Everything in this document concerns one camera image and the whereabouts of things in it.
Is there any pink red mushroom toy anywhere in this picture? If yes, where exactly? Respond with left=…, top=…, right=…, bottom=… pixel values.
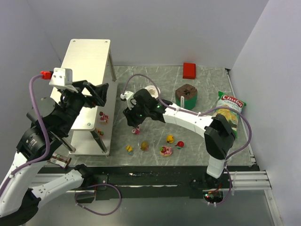
left=132, top=128, right=140, bottom=135

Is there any strawberry cake toy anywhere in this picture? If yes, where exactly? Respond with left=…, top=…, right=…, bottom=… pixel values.
left=99, top=112, right=109, bottom=124

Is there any yellow pink lion toy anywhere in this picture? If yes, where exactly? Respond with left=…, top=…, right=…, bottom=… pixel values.
left=95, top=128, right=104, bottom=137

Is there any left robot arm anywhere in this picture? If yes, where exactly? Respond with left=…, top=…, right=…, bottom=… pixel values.
left=0, top=81, right=109, bottom=226

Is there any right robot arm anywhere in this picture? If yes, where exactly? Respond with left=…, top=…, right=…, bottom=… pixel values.
left=120, top=89, right=236, bottom=179

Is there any white two-tier shelf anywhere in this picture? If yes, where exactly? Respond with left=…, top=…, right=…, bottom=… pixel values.
left=50, top=39, right=118, bottom=156

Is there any black and white tape roll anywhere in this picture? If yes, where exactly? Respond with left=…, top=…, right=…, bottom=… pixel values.
left=145, top=85, right=160, bottom=99

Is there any olive round toy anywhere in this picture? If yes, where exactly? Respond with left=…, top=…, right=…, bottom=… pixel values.
left=140, top=141, right=149, bottom=151

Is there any yellow bee toy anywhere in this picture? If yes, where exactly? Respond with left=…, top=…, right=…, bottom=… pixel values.
left=126, top=145, right=133, bottom=154

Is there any yellow duck toy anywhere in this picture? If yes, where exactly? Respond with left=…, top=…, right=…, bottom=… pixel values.
left=166, top=135, right=174, bottom=144

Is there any pink donut toy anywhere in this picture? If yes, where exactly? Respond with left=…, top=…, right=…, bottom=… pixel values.
left=160, top=146, right=173, bottom=157

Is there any brown and green cup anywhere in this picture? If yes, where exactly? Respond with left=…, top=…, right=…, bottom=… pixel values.
left=175, top=84, right=198, bottom=110

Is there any red block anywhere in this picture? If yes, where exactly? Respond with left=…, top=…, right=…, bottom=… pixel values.
left=182, top=62, right=196, bottom=80

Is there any brown snack bar wrapper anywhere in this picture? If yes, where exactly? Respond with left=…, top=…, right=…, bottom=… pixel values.
left=49, top=152, right=71, bottom=169

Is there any green chips bag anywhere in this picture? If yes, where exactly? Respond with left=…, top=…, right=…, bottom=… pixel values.
left=214, top=91, right=246, bottom=137

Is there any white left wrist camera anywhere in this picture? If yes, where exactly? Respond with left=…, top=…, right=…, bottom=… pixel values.
left=49, top=68, right=78, bottom=93

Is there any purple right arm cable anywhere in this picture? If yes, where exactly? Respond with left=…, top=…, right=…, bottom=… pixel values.
left=123, top=74, right=253, bottom=206

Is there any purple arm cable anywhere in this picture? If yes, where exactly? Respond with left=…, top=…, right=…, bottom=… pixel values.
left=123, top=74, right=253, bottom=206
left=0, top=74, right=51, bottom=196

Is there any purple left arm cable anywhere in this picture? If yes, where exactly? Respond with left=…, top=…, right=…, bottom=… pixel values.
left=0, top=74, right=51, bottom=196

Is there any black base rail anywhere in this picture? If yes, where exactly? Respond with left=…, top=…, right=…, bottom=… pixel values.
left=74, top=164, right=232, bottom=201

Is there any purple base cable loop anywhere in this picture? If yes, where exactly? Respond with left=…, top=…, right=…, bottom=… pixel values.
left=74, top=183, right=122, bottom=216

